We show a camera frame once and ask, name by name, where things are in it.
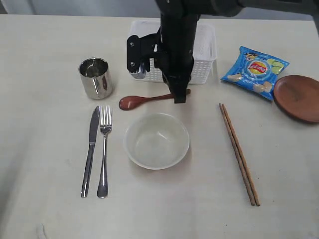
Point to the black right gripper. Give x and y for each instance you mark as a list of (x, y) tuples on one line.
[(177, 37)]

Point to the white plastic lattice basket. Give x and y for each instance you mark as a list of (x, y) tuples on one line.
[(204, 52)]

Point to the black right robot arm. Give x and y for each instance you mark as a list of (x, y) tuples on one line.
[(230, 8)]

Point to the brown wooden spoon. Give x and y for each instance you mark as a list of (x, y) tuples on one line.
[(131, 102)]

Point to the silver foil packet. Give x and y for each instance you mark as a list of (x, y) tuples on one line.
[(95, 77)]

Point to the silver metal table knife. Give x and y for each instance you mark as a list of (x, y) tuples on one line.
[(94, 124)]

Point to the brown wooden chopstick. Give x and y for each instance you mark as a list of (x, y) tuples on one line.
[(241, 167), (252, 185)]

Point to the blue potato chips bag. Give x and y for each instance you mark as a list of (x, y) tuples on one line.
[(256, 71)]

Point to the silver metal fork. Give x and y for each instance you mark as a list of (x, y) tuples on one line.
[(105, 129)]

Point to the white speckled ceramic bowl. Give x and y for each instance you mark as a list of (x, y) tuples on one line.
[(156, 141)]

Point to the dark brown round plate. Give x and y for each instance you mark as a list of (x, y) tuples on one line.
[(298, 96)]

